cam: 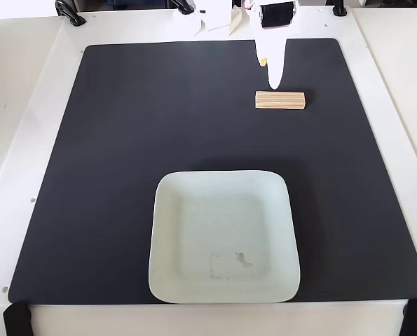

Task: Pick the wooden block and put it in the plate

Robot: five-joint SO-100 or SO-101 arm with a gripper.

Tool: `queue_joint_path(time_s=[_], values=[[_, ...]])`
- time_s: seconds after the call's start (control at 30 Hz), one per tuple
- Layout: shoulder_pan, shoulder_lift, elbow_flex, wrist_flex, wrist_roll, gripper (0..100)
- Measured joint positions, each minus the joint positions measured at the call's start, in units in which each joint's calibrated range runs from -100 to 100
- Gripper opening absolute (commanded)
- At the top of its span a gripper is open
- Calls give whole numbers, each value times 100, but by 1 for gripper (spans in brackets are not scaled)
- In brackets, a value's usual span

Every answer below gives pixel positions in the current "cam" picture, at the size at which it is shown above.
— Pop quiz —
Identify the black rubber work mat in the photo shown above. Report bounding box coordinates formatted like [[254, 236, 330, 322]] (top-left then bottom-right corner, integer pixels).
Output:
[[7, 37, 417, 305]]

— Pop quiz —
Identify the pale green square plate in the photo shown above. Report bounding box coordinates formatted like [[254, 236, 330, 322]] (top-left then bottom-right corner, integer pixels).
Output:
[[147, 169, 303, 305]]

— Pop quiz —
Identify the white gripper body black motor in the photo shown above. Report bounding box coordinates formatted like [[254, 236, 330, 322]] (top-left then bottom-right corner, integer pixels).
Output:
[[250, 0, 297, 40]]

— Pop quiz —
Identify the grooved wooden block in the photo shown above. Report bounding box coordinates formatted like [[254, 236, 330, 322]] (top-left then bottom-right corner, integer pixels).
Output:
[[254, 90, 307, 111]]

